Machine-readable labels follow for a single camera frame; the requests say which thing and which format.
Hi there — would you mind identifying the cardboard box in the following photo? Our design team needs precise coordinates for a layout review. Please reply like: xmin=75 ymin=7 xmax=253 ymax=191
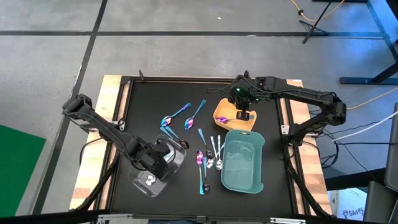
xmin=328 ymin=186 xmax=368 ymax=222

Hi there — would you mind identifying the black rig beam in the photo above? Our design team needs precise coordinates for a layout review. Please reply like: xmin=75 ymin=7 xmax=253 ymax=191
xmin=0 ymin=208 xmax=398 ymax=224

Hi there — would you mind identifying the black tripod stand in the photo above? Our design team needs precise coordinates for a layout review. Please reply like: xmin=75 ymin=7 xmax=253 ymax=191
xmin=298 ymin=0 xmax=335 ymax=45

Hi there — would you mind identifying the teal plastic bin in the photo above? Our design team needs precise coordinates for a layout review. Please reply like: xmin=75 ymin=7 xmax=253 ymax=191
xmin=220 ymin=129 xmax=266 ymax=194

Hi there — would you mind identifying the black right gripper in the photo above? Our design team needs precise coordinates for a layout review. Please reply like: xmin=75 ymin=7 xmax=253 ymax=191
xmin=230 ymin=76 xmax=261 ymax=121

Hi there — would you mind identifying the black desk leg frame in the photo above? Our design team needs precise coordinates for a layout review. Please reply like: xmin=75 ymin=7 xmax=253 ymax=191
xmin=338 ymin=0 xmax=398 ymax=86

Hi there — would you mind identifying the yellow plastic bin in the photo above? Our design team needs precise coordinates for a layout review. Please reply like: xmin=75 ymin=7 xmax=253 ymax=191
xmin=213 ymin=98 xmax=258 ymax=132

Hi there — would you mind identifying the yellow extension cable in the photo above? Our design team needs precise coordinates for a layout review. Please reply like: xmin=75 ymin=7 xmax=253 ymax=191
xmin=346 ymin=86 xmax=398 ymax=111

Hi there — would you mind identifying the white cable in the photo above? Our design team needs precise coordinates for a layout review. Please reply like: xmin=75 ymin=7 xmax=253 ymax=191
xmin=329 ymin=110 xmax=398 ymax=142

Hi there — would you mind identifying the clear plastic bin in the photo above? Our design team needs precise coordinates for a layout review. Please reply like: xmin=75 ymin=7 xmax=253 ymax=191
xmin=128 ymin=134 xmax=188 ymax=198

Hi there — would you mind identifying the yellow cable with black plug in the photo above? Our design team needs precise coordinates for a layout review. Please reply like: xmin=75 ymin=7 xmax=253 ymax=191
xmin=289 ymin=0 xmax=346 ymax=22

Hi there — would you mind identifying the black table edge frame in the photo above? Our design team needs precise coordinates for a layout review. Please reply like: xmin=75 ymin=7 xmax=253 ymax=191
xmin=93 ymin=75 xmax=313 ymax=220

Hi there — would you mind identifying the green floor mat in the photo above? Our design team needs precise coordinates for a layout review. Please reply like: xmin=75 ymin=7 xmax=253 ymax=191
xmin=0 ymin=124 xmax=47 ymax=218

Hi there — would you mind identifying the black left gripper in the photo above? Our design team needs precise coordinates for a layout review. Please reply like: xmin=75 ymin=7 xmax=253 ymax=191
xmin=139 ymin=139 xmax=177 ymax=183

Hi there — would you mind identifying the grey chair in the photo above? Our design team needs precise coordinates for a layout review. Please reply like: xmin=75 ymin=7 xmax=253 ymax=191
xmin=363 ymin=101 xmax=398 ymax=224

